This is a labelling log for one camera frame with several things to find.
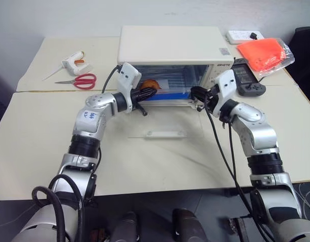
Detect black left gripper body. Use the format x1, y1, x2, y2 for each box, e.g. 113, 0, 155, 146
130, 87, 149, 117

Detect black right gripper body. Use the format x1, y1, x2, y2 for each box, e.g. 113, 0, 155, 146
195, 85, 220, 113

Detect orange round food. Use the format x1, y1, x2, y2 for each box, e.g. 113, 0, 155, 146
140, 79, 162, 91

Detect clear food container blue base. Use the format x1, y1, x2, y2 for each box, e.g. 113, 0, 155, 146
142, 78, 195, 102

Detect glass oven door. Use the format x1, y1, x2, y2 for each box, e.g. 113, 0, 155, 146
128, 99, 206, 139

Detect white toaster oven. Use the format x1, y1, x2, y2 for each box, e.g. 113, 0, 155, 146
118, 25, 235, 109

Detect black handheld game controller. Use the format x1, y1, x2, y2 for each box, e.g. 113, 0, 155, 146
231, 58, 267, 97

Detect orange cloth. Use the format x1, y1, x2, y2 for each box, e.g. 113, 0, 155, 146
236, 37, 284, 73

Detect white power strip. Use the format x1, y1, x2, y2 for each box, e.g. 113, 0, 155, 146
225, 30, 266, 46

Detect white glue gun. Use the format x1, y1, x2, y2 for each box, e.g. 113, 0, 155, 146
42, 51, 93, 82

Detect orange item in plastic bag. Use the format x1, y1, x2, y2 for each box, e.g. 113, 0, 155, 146
236, 36, 296, 77

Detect black chair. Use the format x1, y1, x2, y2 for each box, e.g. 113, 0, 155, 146
287, 26, 310, 112

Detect dark rounded shape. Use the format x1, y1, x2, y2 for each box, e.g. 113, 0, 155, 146
172, 208, 209, 242
111, 211, 141, 242

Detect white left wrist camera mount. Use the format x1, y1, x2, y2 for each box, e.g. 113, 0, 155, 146
116, 63, 142, 113

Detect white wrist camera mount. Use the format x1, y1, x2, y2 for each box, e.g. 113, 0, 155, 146
116, 63, 142, 113
211, 70, 237, 114

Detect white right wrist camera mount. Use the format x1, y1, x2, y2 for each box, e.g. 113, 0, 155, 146
211, 70, 237, 114

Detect thin black left wrist cable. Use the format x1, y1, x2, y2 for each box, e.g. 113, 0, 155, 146
101, 65, 124, 94

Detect white oven door handle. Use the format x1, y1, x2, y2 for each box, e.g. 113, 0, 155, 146
144, 130, 188, 139

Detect long black right wrist cable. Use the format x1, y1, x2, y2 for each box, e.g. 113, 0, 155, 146
204, 100, 277, 242

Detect red handled scissors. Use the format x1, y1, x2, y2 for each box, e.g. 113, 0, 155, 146
54, 73, 97, 90

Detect dark metal bracket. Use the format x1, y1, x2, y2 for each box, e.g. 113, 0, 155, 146
227, 216, 252, 242

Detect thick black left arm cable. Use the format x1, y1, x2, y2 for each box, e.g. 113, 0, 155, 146
31, 173, 86, 242

